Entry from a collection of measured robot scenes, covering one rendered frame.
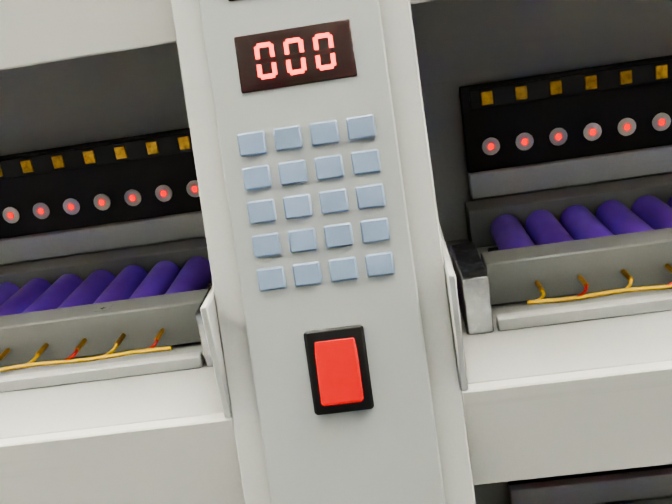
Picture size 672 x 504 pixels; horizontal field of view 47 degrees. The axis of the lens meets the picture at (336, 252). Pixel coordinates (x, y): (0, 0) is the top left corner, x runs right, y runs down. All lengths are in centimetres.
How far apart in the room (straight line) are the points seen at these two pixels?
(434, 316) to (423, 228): 4
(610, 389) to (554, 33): 27
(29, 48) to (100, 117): 20
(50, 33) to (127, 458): 18
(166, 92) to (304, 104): 24
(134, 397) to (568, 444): 19
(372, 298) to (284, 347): 4
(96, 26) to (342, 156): 12
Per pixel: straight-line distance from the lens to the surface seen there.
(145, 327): 40
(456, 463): 32
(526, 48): 52
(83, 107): 55
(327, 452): 32
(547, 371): 33
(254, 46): 31
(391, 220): 30
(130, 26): 34
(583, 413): 33
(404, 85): 31
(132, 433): 34
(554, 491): 52
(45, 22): 35
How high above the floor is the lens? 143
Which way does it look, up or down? 3 degrees down
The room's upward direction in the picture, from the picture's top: 8 degrees counter-clockwise
